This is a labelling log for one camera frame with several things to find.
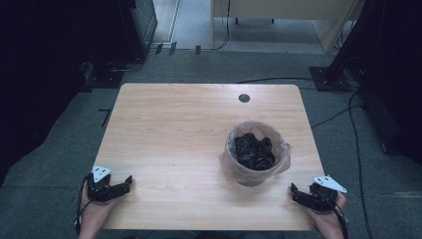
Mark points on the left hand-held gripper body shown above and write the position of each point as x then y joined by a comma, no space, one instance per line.
99,187

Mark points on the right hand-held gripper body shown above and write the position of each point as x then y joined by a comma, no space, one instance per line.
326,195

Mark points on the person's left hand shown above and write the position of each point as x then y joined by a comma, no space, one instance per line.
94,212

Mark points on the person's right hand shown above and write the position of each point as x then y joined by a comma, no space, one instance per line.
326,222

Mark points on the small round trash bin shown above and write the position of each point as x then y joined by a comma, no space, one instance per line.
253,172

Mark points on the crumpled black plastic bag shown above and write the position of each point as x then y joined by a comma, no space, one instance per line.
253,152

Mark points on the clear plastic container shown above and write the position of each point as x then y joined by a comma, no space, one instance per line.
232,166

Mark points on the black curtain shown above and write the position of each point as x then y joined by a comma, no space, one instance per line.
388,66
43,66

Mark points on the dark glass cabinet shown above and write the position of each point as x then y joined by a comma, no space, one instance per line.
144,23

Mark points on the black stand base plate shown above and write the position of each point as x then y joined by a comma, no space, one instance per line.
328,79
104,79

